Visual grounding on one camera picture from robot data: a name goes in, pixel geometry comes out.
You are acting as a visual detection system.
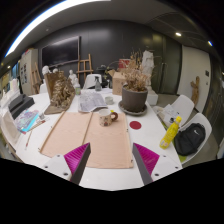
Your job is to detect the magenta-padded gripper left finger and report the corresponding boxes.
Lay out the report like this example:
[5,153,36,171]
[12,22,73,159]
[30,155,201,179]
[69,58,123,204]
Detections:
[42,142,92,186]

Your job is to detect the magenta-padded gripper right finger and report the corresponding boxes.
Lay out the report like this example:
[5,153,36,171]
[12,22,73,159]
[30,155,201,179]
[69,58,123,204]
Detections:
[131,142,183,186]

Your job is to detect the yellow drink bottle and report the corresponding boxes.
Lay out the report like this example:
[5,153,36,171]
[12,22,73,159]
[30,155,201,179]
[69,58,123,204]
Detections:
[159,115,183,150]

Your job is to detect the flat round red coaster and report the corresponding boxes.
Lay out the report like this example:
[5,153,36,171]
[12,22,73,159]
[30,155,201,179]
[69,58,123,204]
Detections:
[129,120,143,131]

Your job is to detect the black backpack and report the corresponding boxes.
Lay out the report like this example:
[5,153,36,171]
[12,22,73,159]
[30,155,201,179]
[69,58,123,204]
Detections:
[173,122,207,157]

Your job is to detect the red pencil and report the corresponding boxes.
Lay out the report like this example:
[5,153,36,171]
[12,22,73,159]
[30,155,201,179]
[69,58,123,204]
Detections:
[24,129,34,150]

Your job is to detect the open newspaper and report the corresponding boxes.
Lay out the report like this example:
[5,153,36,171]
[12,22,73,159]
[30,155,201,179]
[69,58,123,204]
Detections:
[77,90,108,114]

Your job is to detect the colourful book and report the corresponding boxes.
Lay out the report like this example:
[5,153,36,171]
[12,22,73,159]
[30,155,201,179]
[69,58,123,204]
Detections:
[13,109,40,134]

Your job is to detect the dry plant in grey pot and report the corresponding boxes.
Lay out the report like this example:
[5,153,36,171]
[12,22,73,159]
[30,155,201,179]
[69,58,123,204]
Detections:
[120,49,152,114]

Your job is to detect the white chair with backpack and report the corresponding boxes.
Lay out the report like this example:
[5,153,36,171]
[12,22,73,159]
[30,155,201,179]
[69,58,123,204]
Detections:
[173,112,213,164]

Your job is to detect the small white tape roll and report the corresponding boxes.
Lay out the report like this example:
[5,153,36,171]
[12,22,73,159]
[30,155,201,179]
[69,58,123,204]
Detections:
[104,96,115,106]

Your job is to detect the grey spray bottle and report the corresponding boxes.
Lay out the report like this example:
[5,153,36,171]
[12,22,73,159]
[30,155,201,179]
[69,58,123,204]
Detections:
[94,76,102,92]

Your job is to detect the black boxes stack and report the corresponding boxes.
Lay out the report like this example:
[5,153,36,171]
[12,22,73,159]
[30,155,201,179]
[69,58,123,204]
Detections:
[8,93,36,120]

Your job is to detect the white plaster bust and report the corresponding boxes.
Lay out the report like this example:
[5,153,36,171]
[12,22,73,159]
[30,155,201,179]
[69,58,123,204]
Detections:
[41,65,52,81]
[68,69,80,88]

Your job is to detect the wooden mannequin figure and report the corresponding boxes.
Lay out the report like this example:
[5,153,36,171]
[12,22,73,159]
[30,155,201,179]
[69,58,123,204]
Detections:
[190,75,201,107]

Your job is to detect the wooden easel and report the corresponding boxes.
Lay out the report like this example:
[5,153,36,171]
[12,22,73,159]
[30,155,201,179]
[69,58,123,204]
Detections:
[76,53,94,83]
[30,62,43,94]

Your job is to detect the tall white plaster statue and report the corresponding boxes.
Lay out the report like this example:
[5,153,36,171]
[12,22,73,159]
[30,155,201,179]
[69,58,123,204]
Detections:
[141,49,156,91]

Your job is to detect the dark double door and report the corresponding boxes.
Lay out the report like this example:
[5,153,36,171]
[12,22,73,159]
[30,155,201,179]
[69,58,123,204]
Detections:
[159,34,183,95]

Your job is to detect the red box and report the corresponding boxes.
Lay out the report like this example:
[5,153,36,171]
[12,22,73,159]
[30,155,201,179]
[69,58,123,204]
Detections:
[118,58,132,70]

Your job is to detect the white cabinet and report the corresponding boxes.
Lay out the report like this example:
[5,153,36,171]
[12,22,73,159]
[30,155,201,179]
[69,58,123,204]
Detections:
[19,49,39,96]

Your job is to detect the white ceiling light strip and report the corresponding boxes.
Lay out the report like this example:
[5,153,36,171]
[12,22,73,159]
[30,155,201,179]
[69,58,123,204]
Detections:
[4,0,111,58]

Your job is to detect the white mug with brown handle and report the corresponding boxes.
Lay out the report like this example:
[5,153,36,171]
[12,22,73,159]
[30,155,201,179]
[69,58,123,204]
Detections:
[98,108,119,128]

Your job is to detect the white pedestal block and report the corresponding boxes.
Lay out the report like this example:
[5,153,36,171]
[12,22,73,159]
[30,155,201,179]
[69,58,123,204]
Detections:
[146,87,159,107]

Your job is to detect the dark wall screen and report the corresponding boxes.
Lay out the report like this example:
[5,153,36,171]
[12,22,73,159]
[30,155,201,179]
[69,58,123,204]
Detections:
[41,35,82,68]

